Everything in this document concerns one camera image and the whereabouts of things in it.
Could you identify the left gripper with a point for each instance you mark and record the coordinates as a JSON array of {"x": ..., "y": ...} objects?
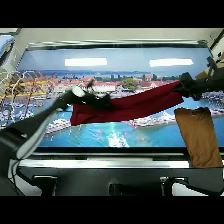
[{"x": 98, "y": 100}]

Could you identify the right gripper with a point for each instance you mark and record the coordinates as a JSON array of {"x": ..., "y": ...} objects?
[{"x": 190, "y": 86}]

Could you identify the red garment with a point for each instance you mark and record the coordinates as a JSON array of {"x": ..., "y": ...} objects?
[{"x": 133, "y": 105}]

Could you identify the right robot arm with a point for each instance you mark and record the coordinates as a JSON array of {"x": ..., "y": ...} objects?
[{"x": 213, "y": 83}]

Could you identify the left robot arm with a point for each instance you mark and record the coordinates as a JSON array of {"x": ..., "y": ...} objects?
[{"x": 23, "y": 138}]

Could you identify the mustard brown T-shirt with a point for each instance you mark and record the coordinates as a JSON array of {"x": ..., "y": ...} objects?
[{"x": 200, "y": 136}]

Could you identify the silver frame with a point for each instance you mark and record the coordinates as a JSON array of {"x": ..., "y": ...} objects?
[{"x": 100, "y": 163}]

